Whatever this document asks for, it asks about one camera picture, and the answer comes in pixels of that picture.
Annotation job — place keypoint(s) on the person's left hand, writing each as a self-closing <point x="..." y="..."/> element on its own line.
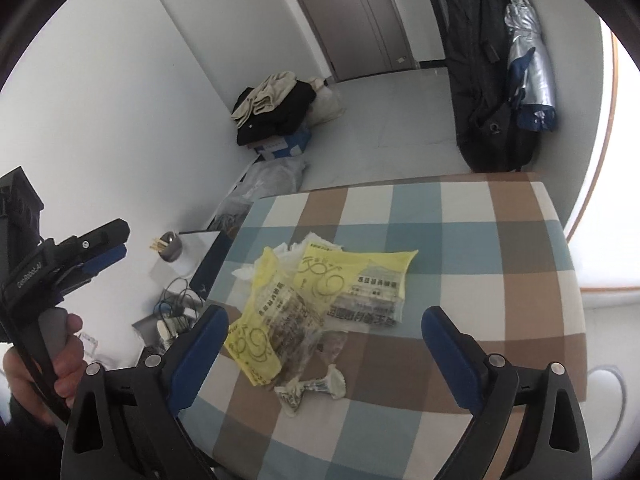
<point x="69" y="366"/>

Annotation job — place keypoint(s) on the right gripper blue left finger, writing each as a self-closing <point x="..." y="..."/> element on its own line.
<point x="124" y="423"/>

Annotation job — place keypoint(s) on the white tissue paper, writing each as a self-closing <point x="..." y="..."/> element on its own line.
<point x="288" y="256"/>

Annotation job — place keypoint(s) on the yellow printed plastic bag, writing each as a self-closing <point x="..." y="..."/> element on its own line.
<point x="359" y="287"/>

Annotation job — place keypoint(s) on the toothpick holder jar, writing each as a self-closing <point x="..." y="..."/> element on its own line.
<point x="168" y="246"/>

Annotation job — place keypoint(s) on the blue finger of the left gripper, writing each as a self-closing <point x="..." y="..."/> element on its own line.
<point x="103" y="261"/>

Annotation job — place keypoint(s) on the silver blue folded umbrella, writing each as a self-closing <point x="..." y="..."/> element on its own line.
<point x="531" y="80"/>

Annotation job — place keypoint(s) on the grey door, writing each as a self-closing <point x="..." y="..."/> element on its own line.
<point x="360" y="38"/>

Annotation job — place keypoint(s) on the beige garment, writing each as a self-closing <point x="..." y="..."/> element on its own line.
<point x="264" y="98"/>

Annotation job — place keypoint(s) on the grey plastic bag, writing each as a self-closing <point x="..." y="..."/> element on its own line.
<point x="267" y="178"/>

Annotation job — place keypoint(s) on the blue white cardboard box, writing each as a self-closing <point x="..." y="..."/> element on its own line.
<point x="283" y="146"/>

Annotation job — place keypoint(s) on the white cloth bag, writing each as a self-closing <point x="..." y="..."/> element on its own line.
<point x="325" y="107"/>

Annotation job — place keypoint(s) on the small snack wrapper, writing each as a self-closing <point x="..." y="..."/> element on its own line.
<point x="291" y="394"/>

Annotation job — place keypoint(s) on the black backpack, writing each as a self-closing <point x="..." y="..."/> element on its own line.
<point x="477" y="51"/>

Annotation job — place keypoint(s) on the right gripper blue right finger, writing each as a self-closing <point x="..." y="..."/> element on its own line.
<point x="552" y="441"/>

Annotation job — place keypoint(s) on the checkered tablecloth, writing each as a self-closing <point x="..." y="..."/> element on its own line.
<point x="489" y="250"/>

